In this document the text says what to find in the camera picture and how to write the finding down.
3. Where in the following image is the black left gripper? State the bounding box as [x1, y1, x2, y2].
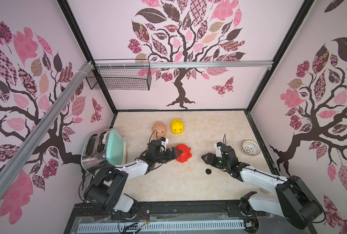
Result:
[155, 147, 184, 164]

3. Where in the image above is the red piggy bank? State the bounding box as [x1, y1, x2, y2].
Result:
[176, 144, 192, 163]

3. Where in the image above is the yellow piggy bank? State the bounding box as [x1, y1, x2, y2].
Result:
[170, 119, 184, 135]

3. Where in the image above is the pink piggy bank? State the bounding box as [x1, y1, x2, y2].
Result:
[152, 121, 167, 138]

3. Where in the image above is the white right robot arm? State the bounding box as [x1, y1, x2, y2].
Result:
[201, 142, 325, 230]

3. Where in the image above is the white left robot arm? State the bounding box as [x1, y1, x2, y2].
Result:
[83, 139, 183, 217]

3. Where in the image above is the white sink strainer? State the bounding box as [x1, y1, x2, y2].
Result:
[242, 140, 261, 156]

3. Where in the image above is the mint green chrome toaster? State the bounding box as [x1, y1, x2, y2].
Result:
[81, 129, 127, 173]

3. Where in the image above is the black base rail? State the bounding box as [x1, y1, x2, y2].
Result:
[63, 199, 268, 234]

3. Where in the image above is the white slotted cable duct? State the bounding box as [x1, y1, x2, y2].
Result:
[76, 220, 246, 234]

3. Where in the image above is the black wire basket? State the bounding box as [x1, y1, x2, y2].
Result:
[86, 58, 152, 91]

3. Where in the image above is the aluminium rail back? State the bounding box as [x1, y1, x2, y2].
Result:
[96, 60, 274, 69]

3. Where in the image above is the aluminium rail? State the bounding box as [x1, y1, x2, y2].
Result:
[0, 61, 95, 200]
[96, 60, 274, 69]

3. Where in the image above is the aluminium rail left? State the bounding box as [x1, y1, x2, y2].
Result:
[0, 61, 95, 200]

